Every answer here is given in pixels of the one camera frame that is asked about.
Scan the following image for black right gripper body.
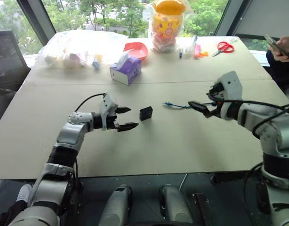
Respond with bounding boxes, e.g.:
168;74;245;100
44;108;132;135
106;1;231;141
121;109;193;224
207;81;226;118

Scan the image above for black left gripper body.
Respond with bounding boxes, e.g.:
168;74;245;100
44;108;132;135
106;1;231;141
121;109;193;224
106;107;120;130

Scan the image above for blue Ethernet cable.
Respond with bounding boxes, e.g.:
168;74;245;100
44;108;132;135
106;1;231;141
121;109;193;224
162;101;216;109

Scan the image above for dark smartphone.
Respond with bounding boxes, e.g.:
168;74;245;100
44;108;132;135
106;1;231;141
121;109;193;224
264;33;289;63

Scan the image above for small black box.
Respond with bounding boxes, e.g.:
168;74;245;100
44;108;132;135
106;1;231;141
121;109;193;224
139;106;153;122

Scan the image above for purple tissue box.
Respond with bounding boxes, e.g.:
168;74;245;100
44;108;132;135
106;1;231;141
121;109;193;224
109;50;143;86

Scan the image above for person's bare hand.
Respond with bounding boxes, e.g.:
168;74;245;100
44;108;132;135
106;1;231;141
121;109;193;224
267;35;289;63

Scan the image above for clear plastic packet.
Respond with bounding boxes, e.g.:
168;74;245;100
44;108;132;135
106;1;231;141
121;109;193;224
177;35;199;57

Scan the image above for blue and yellow tube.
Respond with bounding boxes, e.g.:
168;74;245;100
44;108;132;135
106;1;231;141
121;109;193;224
92;54;104;70

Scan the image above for red plastic bowl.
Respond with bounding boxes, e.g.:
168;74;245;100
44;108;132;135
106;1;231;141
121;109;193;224
123;42;149;60

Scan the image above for person's dark clothed body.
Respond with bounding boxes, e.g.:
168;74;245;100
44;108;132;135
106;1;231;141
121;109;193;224
265;37;289;96

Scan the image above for clear plastic bag of items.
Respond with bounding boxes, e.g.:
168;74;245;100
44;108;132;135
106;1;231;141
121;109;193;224
35;30;129;69

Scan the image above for grey rounded shape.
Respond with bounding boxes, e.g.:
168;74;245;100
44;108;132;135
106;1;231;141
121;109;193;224
98;184;133;226
158;184;195;226

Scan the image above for yellow candy jar in bag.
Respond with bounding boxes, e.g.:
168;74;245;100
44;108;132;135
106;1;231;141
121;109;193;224
147;0;195;53

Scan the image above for black chair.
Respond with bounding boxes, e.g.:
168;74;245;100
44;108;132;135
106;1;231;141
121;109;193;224
0;67;32;129

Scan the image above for grey sock foot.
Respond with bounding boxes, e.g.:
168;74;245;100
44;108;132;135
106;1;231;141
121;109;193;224
16;184;33;203

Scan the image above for black monitor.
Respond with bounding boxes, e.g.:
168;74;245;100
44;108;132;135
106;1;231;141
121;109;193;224
0;29;27;74

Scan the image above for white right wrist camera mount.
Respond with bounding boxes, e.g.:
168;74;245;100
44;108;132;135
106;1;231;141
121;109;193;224
215;71;243;121

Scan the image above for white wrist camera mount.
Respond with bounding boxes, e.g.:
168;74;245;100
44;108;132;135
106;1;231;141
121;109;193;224
215;71;243;121
99;93;119;131

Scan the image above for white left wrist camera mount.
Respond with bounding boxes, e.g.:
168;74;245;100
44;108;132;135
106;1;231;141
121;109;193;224
99;93;119;131

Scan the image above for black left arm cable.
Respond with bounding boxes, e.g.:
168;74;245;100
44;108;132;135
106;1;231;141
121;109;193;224
74;93;106;113

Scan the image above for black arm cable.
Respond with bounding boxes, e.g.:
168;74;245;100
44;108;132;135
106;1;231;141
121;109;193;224
207;91;289;140
74;93;106;113

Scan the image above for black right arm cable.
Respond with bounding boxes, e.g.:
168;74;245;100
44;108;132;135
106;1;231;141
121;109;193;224
207;91;289;140

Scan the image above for red-handled scissors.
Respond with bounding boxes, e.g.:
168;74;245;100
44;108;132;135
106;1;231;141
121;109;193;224
211;41;235;58

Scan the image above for thin white cable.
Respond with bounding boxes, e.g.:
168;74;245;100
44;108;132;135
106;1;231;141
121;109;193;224
179;173;189;192

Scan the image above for dark window frame post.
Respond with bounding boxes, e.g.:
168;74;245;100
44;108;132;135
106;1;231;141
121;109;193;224
16;0;57;46
214;0;253;38

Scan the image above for black metal bracket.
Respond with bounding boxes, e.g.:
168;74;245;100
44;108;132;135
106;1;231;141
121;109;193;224
191;192;214;226

